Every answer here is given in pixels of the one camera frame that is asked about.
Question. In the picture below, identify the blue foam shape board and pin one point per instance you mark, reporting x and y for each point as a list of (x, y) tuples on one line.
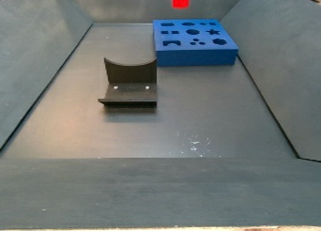
[(195, 42)]

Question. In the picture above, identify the black curved holder stand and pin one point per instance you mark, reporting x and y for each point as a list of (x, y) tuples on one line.
[(131, 84)]

